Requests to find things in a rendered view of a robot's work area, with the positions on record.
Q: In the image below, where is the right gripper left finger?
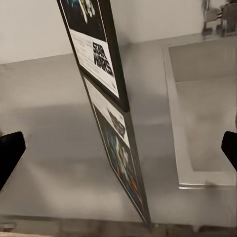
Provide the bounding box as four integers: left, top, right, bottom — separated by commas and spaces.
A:
0, 131, 26, 191

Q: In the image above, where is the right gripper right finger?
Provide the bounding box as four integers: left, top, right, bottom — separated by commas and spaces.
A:
221, 131, 237, 171

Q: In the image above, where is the poster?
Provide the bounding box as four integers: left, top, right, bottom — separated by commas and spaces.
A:
56, 0, 130, 112

